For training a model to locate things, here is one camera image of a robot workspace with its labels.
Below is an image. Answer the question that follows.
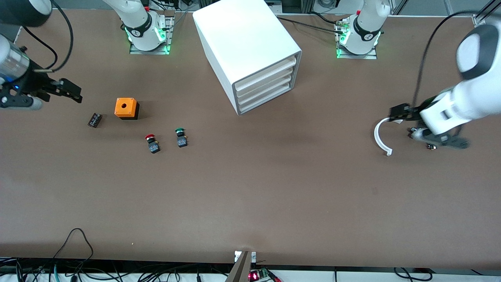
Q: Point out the red push button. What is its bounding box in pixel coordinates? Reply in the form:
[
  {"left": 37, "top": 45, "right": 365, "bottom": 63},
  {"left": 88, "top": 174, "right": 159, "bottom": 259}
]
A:
[{"left": 145, "top": 134, "right": 161, "bottom": 154}]

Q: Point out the white plastic drawer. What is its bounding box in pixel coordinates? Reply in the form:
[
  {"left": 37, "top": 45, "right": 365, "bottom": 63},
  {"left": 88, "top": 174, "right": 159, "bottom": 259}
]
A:
[
  {"left": 235, "top": 56, "right": 297, "bottom": 91},
  {"left": 236, "top": 67, "right": 294, "bottom": 98},
  {"left": 238, "top": 75, "right": 293, "bottom": 105},
  {"left": 239, "top": 82, "right": 292, "bottom": 113}
]

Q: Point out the white drawer cabinet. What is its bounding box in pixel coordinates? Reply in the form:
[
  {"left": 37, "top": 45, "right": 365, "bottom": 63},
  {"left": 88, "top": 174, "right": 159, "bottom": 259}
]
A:
[{"left": 193, "top": 0, "right": 303, "bottom": 116}]

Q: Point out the white curved plastic hook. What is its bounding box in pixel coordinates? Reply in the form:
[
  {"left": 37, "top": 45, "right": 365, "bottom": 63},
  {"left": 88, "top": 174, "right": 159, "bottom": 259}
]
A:
[{"left": 374, "top": 117, "right": 402, "bottom": 157}]

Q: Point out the green circuit board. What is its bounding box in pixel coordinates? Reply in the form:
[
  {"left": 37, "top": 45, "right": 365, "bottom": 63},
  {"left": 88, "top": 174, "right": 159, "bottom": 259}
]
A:
[{"left": 249, "top": 268, "right": 274, "bottom": 282}]

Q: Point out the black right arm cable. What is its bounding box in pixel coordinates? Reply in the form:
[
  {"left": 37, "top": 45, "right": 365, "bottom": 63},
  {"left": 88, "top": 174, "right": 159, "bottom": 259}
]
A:
[{"left": 22, "top": 0, "right": 75, "bottom": 74}]

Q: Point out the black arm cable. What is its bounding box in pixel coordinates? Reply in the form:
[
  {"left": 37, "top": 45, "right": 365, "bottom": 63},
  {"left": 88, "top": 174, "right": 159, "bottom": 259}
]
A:
[
  {"left": 413, "top": 10, "right": 484, "bottom": 106},
  {"left": 22, "top": 0, "right": 75, "bottom": 74}
]

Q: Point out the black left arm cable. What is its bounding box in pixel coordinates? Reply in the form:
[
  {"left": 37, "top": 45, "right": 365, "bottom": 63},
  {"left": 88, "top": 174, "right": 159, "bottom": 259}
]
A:
[{"left": 413, "top": 10, "right": 484, "bottom": 106}]

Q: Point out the orange button enclosure box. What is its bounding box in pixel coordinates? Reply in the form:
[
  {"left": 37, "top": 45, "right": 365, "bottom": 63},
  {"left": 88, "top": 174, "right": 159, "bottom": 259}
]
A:
[{"left": 114, "top": 98, "right": 140, "bottom": 120}]

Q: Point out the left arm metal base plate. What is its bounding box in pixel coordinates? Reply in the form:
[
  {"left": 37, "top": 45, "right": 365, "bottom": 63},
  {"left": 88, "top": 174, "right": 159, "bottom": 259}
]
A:
[{"left": 336, "top": 20, "right": 378, "bottom": 60}]

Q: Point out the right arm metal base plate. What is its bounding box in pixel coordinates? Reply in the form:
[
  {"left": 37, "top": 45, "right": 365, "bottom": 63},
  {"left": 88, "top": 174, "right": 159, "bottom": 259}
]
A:
[{"left": 129, "top": 16, "right": 173, "bottom": 55}]

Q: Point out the aluminium frame profile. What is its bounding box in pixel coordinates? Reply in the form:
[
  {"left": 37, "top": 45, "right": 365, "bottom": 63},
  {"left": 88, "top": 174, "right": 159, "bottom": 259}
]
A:
[{"left": 472, "top": 0, "right": 501, "bottom": 26}]

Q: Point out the straight black cable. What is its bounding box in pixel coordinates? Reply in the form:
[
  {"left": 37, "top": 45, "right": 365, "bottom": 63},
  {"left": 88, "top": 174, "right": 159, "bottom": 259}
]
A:
[{"left": 276, "top": 16, "right": 347, "bottom": 34}]

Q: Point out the thin black looped cable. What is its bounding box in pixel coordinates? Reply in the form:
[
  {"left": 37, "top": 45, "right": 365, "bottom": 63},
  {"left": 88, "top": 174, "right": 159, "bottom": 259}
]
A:
[{"left": 53, "top": 228, "right": 94, "bottom": 271}]

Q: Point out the curled black cable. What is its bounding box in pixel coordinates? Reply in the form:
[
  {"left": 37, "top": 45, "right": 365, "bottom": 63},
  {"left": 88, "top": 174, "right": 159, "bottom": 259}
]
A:
[{"left": 393, "top": 267, "right": 431, "bottom": 282}]

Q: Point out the tangled black cable bundle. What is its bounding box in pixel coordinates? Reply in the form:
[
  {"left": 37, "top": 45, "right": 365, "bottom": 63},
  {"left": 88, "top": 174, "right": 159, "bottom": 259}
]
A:
[{"left": 0, "top": 257, "right": 220, "bottom": 282}]

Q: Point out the grey metal camera pole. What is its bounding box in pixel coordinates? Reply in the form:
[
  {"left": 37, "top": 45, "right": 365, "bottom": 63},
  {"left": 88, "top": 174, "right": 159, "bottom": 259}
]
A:
[{"left": 225, "top": 251, "right": 252, "bottom": 282}]

